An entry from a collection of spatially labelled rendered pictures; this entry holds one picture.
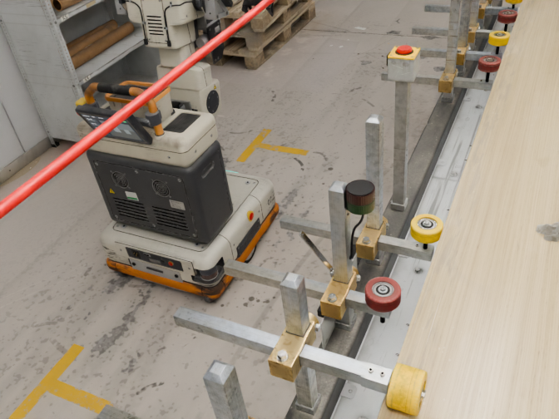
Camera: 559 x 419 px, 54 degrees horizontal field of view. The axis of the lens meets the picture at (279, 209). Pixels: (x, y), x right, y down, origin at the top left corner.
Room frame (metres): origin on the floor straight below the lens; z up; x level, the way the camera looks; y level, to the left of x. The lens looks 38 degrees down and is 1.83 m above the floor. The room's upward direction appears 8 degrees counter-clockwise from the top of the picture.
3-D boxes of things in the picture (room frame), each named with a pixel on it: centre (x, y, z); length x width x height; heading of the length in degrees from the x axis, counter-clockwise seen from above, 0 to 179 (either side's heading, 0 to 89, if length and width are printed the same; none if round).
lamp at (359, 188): (0.90, -0.17, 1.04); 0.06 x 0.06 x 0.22; 60
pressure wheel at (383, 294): (0.83, -0.20, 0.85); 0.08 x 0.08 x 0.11
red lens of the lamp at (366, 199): (0.90, -0.17, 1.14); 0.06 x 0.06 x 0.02
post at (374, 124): (1.14, -0.25, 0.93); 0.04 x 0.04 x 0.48; 60
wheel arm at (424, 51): (2.21, -0.81, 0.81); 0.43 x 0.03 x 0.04; 60
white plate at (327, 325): (0.96, -0.12, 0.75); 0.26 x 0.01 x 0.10; 150
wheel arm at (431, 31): (2.43, -0.94, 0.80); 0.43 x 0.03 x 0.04; 60
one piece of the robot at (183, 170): (2.03, 0.47, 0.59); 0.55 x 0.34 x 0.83; 60
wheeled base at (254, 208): (2.11, 0.43, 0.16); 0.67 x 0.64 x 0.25; 150
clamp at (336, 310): (0.90, -0.12, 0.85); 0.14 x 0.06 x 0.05; 150
